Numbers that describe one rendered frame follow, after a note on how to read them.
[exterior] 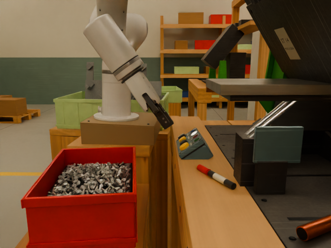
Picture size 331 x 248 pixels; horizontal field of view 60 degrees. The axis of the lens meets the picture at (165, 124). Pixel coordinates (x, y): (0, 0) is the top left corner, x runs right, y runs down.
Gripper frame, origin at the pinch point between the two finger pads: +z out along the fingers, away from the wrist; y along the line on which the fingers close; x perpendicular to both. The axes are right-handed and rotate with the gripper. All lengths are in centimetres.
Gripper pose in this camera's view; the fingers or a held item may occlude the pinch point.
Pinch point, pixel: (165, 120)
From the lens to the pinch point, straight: 79.5
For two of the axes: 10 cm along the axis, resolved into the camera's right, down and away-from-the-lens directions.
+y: 0.1, 2.2, -9.8
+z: 5.7, 8.0, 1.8
